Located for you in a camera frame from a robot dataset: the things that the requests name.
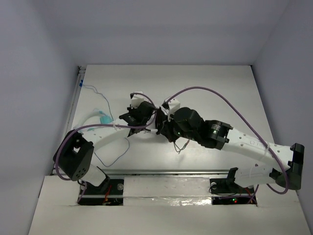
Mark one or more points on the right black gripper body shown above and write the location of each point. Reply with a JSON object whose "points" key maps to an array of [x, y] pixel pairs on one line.
{"points": [[174, 131]]}

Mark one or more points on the teal cat-ear headphones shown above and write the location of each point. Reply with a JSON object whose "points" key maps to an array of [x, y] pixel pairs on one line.
{"points": [[96, 116]]}

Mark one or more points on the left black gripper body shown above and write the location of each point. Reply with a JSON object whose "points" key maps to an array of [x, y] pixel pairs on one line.
{"points": [[148, 107]]}

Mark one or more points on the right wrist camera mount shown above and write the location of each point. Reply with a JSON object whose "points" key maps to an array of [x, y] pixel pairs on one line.
{"points": [[171, 106]]}

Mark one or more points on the aluminium rail frame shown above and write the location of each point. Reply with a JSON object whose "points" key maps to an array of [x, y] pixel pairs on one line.
{"points": [[225, 93]]}

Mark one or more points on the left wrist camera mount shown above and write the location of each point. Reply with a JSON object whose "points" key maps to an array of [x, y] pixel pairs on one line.
{"points": [[136, 99]]}

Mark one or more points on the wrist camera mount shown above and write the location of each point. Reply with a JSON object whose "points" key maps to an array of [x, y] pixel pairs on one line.
{"points": [[171, 106], [136, 99]]}

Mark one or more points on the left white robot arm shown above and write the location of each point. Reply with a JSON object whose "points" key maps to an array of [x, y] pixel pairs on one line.
{"points": [[75, 153]]}

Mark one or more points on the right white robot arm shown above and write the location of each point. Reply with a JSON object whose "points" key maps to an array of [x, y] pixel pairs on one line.
{"points": [[279, 164]]}

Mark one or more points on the black white headphones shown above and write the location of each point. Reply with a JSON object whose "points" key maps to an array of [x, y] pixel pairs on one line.
{"points": [[160, 122]]}

